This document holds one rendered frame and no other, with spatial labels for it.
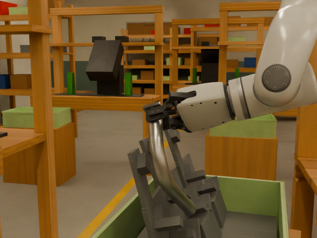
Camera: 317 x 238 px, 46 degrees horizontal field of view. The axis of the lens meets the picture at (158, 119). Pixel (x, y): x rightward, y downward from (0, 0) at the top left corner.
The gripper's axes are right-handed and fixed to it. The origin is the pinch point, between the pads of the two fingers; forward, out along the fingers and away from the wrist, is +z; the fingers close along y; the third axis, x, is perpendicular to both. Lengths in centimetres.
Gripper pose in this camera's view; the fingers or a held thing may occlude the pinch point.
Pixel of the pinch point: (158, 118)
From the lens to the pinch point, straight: 80.0
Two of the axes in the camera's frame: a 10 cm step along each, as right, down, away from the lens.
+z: -9.4, 2.3, 2.7
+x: 0.2, 7.9, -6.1
